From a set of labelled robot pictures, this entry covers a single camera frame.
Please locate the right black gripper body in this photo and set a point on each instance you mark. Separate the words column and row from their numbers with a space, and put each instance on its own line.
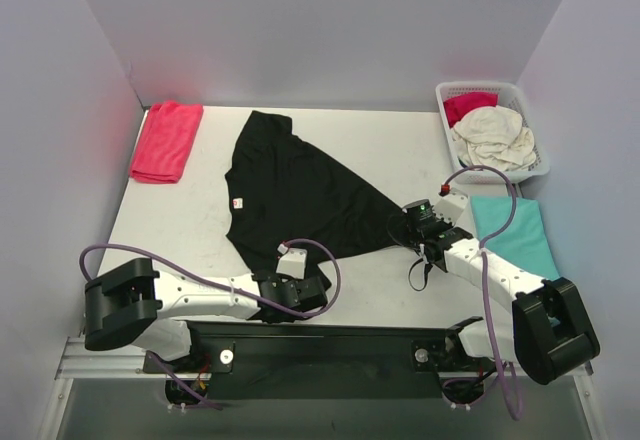
column 405, row 227

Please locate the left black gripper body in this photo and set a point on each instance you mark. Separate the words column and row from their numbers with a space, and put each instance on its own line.
column 310, row 292

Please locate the black t shirt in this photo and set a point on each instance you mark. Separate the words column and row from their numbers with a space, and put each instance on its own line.
column 283, row 188

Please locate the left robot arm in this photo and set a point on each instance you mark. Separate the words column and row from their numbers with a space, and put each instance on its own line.
column 135, row 304

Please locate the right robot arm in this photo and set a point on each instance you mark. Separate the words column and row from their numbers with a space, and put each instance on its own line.
column 550, row 333

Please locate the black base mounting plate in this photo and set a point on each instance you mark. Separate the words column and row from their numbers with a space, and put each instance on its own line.
column 245, row 361

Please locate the folded teal t shirt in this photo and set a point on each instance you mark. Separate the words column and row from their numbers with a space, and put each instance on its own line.
column 524, row 242

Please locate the cream t shirt in basket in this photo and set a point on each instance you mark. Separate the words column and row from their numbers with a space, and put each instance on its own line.
column 494, row 137

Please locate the red t shirt in basket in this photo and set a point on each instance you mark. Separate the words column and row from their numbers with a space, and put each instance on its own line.
column 457, row 107

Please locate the folded pink t shirt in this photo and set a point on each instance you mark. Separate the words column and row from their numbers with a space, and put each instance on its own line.
column 165, row 142

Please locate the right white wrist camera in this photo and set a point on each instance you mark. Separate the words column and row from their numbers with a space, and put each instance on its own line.
column 451, row 205

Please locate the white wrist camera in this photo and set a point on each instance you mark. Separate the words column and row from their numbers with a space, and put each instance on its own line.
column 451, row 205
column 291, row 262

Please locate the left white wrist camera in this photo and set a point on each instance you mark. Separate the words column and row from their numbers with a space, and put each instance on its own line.
column 291, row 262

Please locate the aluminium rail frame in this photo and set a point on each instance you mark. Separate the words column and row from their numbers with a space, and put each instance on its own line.
column 105, row 395

